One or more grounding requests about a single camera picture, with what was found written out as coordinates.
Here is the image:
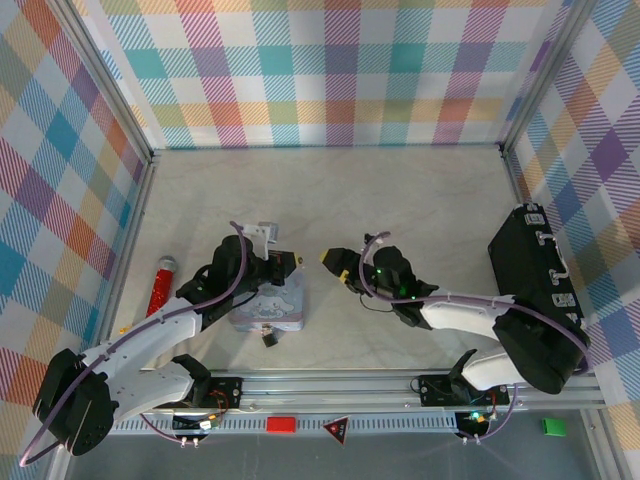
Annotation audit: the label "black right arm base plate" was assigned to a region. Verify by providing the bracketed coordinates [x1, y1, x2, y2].
[418, 374, 519, 408]

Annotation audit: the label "black electronics board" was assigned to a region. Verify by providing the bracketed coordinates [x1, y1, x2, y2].
[454, 410, 501, 437]
[172, 413, 224, 437]

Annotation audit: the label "cartoon dog tin box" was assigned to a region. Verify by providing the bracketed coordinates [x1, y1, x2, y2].
[227, 272, 309, 334]

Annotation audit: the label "black briefcase silver latches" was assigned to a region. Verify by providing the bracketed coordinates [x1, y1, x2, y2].
[487, 202, 587, 332]

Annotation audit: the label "aluminium frame post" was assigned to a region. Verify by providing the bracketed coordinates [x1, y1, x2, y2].
[497, 0, 599, 151]
[47, 0, 156, 166]

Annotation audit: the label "perforated grey cable tray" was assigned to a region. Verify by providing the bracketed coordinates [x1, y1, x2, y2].
[109, 417, 461, 435]

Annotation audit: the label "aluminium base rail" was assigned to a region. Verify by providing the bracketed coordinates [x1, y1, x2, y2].
[139, 368, 601, 412]

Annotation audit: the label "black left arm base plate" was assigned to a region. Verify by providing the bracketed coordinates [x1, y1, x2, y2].
[188, 375, 245, 408]

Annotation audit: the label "red black triangle sticker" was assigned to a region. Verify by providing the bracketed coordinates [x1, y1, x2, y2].
[322, 414, 351, 446]

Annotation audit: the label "red glitter toy microphone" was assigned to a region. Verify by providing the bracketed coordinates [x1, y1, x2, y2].
[145, 255, 179, 319]

